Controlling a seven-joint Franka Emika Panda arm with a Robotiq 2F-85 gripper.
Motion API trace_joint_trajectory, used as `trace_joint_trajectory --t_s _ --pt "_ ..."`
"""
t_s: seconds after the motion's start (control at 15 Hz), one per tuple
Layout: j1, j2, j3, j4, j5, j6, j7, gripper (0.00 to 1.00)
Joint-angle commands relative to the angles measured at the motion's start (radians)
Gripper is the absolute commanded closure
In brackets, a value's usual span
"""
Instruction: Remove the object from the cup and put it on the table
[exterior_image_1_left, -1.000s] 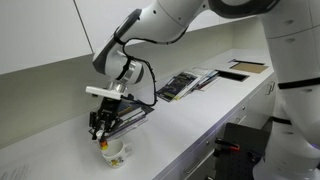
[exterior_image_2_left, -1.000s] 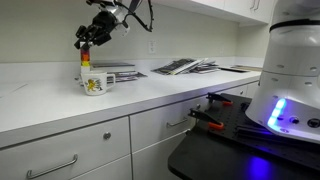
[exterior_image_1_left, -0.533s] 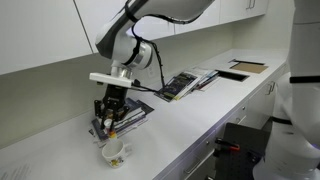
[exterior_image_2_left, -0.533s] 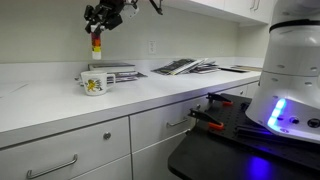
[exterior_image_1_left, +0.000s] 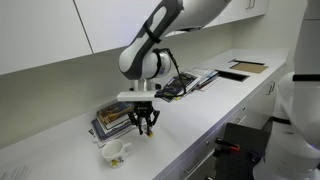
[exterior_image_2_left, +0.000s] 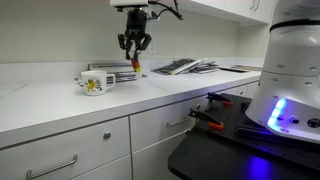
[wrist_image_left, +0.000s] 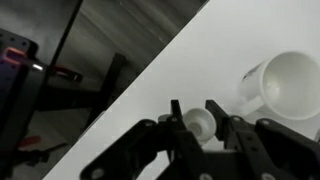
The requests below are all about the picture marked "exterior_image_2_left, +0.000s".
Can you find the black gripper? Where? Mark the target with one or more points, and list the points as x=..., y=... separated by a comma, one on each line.
x=136, y=21

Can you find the orange and white marker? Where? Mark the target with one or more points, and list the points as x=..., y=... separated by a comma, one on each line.
x=136, y=65

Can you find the stack of books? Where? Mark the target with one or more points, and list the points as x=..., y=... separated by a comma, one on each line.
x=116, y=67

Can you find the open magazine stack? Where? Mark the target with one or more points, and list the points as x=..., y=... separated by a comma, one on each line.
x=180, y=66

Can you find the white mug with cartoon print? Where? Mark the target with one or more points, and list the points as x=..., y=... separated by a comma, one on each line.
x=95, y=83

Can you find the round silver drawer lock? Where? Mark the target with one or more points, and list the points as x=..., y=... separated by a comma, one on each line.
x=107, y=135

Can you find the dark flat tablet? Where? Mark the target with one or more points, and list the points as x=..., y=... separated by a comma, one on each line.
x=233, y=69

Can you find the white base cabinet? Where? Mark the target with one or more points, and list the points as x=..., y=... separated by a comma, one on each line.
x=100, y=146

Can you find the black perforated robot table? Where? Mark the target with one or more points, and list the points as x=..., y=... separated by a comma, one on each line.
x=213, y=156

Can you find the white wall outlet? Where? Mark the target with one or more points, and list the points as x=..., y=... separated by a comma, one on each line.
x=151, y=47

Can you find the white wall cabinet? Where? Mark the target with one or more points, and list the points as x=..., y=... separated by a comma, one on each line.
x=233, y=8

